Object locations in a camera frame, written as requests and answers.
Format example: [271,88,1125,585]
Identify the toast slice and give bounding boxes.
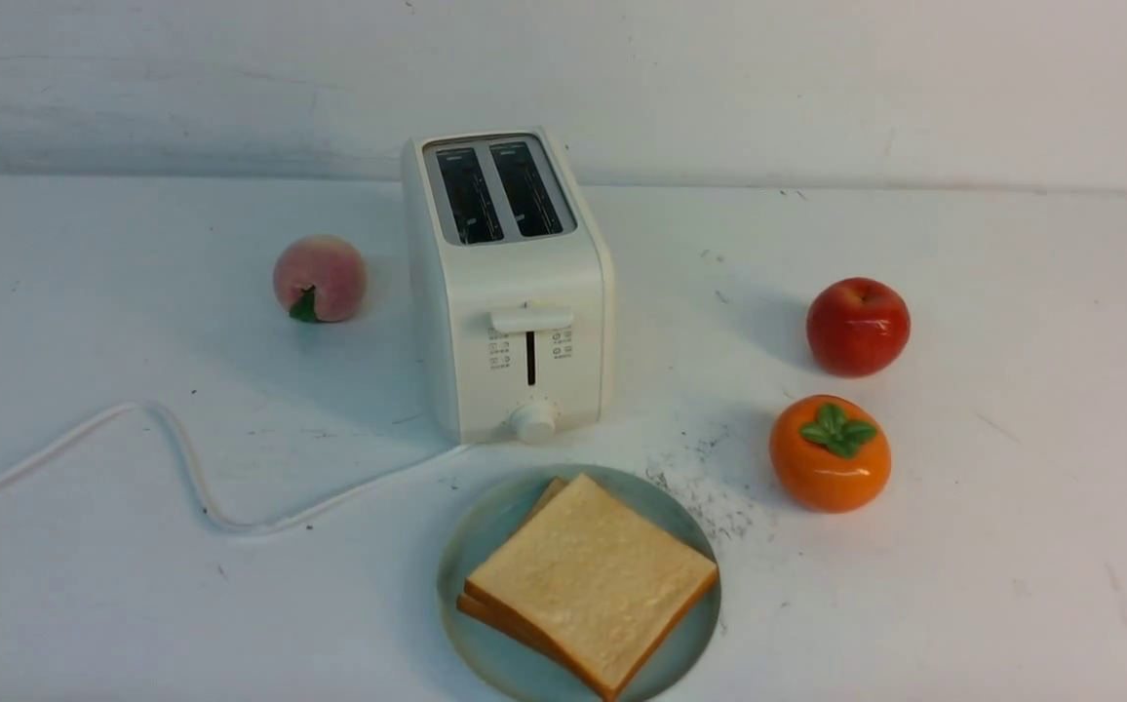
[461,474,719,701]
[456,477,568,670]

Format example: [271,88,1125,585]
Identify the orange persimmon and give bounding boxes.
[767,396,893,514]

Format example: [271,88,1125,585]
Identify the red apple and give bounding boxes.
[805,277,912,377]

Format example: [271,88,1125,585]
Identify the white toaster power cord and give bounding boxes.
[0,402,472,537]

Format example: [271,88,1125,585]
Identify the pale green plate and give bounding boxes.
[436,465,724,701]

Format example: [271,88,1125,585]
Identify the pink peach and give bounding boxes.
[270,236,369,325]

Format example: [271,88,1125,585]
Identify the white toaster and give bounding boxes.
[402,128,616,445]

